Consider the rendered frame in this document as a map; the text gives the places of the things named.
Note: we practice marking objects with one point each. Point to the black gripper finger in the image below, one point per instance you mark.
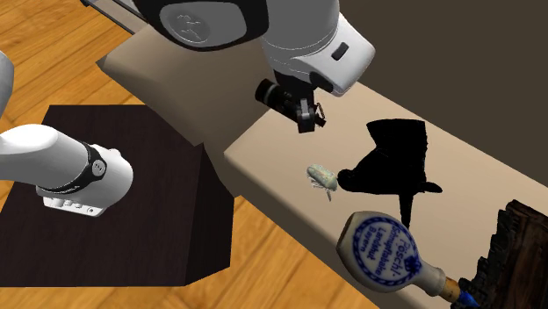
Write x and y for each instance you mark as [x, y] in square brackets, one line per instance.
[321, 115]
[305, 120]

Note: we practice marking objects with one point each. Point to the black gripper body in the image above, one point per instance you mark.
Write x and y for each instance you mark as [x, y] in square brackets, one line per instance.
[280, 96]

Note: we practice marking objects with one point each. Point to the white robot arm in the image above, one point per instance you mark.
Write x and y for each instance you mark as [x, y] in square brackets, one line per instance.
[299, 38]

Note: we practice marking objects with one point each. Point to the beige bench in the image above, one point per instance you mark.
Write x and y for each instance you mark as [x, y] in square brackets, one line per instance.
[278, 171]

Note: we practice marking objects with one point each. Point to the pale green small figure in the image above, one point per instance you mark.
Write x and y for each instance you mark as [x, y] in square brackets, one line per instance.
[322, 176]

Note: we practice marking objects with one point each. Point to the white flask with blue print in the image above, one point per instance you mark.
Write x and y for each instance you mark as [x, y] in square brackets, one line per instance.
[379, 252]

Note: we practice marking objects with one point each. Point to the dark robot stand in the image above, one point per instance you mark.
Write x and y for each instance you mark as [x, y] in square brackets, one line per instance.
[154, 205]

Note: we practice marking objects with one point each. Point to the dark carved wooden object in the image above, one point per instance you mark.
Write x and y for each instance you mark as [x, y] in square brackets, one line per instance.
[518, 261]

